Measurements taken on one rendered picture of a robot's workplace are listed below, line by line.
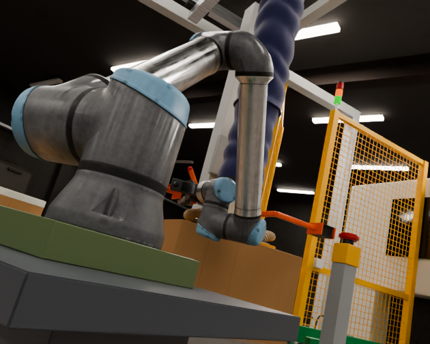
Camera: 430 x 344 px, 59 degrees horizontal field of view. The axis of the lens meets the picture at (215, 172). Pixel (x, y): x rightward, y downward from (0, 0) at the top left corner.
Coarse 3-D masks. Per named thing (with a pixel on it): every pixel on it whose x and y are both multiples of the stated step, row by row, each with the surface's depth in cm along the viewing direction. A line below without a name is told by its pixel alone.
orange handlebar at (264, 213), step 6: (168, 186) 157; (174, 192) 159; (264, 216) 160; (270, 216) 157; (276, 216) 154; (282, 216) 154; (288, 216) 156; (294, 222) 157; (300, 222) 159; (306, 228) 162; (312, 228) 162
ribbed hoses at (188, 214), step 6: (186, 210) 170; (192, 210) 167; (198, 210) 160; (186, 216) 170; (192, 216) 167; (198, 216) 162; (192, 222) 174; (270, 234) 170; (264, 240) 168; (270, 240) 170
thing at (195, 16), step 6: (204, 0) 324; (210, 0) 322; (216, 0) 320; (186, 6) 353; (192, 6) 351; (198, 6) 335; (204, 6) 331; (210, 6) 329; (192, 12) 344; (198, 12) 341; (204, 12) 339; (192, 18) 351; (198, 18) 349
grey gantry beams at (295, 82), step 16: (144, 0) 367; (160, 0) 369; (320, 0) 338; (336, 0) 324; (176, 16) 379; (304, 16) 352; (320, 16) 347; (288, 80) 439; (304, 80) 450; (320, 96) 459; (352, 112) 484
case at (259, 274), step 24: (168, 240) 145; (192, 240) 141; (216, 264) 145; (240, 264) 150; (264, 264) 156; (288, 264) 162; (216, 288) 144; (240, 288) 149; (264, 288) 154; (288, 288) 160; (288, 312) 159
